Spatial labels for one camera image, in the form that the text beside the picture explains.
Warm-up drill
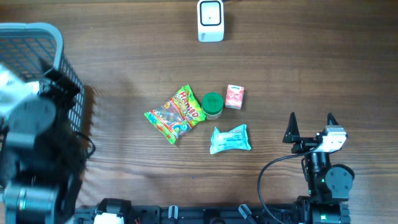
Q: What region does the teal wet wipes pack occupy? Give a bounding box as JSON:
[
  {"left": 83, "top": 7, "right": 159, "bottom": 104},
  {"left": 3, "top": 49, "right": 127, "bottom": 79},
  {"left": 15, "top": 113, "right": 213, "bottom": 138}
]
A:
[{"left": 210, "top": 124, "right": 251, "bottom": 154}]

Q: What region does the pink tissue pack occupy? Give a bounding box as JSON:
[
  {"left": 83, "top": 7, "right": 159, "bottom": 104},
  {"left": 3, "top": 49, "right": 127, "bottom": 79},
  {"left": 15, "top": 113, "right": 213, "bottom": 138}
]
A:
[{"left": 225, "top": 85, "right": 244, "bottom": 110}]

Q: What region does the green lid jar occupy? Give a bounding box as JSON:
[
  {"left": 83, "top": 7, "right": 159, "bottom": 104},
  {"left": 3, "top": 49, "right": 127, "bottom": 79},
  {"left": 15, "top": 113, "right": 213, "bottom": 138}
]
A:
[{"left": 201, "top": 92, "right": 224, "bottom": 120}]

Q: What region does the Haribo gummy worms bag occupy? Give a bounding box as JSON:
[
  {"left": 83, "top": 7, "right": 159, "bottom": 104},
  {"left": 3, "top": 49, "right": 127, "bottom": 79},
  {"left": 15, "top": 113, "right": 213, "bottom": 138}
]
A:
[{"left": 144, "top": 85, "right": 206, "bottom": 144}]

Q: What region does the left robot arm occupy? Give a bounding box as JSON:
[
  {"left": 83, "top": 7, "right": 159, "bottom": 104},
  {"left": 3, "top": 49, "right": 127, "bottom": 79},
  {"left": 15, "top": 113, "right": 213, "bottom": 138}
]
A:
[{"left": 1, "top": 60, "right": 96, "bottom": 223}]

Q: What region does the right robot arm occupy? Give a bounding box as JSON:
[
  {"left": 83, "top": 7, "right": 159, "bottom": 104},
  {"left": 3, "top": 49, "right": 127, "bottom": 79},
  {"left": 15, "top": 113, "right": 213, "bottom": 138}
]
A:
[{"left": 282, "top": 113, "right": 355, "bottom": 224}]

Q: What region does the white barcode scanner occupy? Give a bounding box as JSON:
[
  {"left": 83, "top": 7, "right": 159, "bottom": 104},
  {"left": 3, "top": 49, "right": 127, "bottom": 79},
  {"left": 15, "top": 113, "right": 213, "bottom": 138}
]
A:
[{"left": 197, "top": 0, "right": 224, "bottom": 42}]

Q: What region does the grey plastic mesh basket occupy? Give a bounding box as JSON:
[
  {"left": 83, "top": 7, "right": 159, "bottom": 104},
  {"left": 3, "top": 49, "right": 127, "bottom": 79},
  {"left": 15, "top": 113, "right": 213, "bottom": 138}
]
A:
[{"left": 1, "top": 22, "right": 86, "bottom": 131}]

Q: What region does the black right camera cable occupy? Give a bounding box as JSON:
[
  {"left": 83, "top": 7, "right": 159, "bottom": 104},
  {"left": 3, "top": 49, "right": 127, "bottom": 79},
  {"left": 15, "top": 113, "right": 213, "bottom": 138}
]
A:
[{"left": 257, "top": 142, "right": 323, "bottom": 224}]

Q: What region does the black camera cable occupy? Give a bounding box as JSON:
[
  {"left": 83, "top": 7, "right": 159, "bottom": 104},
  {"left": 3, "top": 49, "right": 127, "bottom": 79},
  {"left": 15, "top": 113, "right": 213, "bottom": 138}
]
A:
[
  {"left": 76, "top": 132, "right": 96, "bottom": 159},
  {"left": 257, "top": 142, "right": 323, "bottom": 224}
]

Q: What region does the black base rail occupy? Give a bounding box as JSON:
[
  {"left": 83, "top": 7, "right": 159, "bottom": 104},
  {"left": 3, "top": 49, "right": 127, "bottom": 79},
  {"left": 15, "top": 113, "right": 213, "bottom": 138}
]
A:
[{"left": 73, "top": 198, "right": 351, "bottom": 224}]

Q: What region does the black left camera cable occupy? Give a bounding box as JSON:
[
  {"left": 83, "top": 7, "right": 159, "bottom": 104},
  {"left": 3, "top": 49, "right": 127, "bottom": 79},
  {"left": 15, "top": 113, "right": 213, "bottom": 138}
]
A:
[{"left": 76, "top": 132, "right": 96, "bottom": 159}]

